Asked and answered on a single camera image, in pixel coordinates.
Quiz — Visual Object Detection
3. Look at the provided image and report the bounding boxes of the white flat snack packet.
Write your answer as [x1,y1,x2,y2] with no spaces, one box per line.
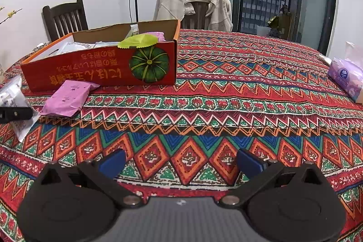
[92,41,120,49]

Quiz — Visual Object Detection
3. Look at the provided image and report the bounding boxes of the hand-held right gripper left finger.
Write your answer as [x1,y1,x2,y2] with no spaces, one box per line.
[41,149,142,208]

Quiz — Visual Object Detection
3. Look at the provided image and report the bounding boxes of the black framed glass door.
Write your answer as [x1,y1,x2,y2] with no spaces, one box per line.
[170,0,338,55]

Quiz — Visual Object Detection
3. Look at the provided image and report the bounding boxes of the purple tissue pack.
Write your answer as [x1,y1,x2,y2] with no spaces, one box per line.
[327,42,363,104]

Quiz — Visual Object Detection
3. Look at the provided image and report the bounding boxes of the dark wooden chair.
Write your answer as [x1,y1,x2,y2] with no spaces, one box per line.
[42,0,89,42]

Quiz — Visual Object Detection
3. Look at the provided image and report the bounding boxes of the yellow flower branches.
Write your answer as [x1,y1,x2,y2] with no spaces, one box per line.
[0,6,22,25]

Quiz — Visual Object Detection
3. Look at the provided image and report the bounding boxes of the red cardboard box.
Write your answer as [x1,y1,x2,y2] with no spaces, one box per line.
[20,19,181,93]

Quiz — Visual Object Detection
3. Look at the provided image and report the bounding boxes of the balcony potted plant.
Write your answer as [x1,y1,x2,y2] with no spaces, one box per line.
[268,4,292,38]

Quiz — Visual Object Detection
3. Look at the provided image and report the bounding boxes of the beige jacket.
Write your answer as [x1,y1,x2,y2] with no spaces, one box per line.
[154,0,233,31]

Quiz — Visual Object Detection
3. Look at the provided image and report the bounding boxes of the purple snack packet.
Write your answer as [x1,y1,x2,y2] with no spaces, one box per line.
[39,80,100,118]

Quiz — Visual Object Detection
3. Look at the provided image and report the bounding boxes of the brown wooden chair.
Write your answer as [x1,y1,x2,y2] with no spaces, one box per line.
[181,2,213,30]

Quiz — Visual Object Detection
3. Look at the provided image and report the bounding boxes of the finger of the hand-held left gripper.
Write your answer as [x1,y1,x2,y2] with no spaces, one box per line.
[0,107,32,123]

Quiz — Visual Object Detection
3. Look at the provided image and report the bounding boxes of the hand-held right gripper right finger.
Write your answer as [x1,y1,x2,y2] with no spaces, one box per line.
[218,149,324,208]

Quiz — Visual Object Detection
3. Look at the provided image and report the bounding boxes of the clear plastic bag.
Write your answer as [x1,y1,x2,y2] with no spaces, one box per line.
[0,75,39,143]

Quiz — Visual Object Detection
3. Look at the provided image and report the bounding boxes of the lime green snack packet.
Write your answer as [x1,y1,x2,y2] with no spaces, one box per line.
[118,34,159,49]

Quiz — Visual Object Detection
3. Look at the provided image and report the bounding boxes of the white plastic container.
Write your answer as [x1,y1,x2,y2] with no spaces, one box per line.
[257,26,273,37]

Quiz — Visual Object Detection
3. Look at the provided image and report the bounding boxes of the white crumpled snack packet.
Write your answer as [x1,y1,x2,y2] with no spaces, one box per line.
[58,42,94,54]

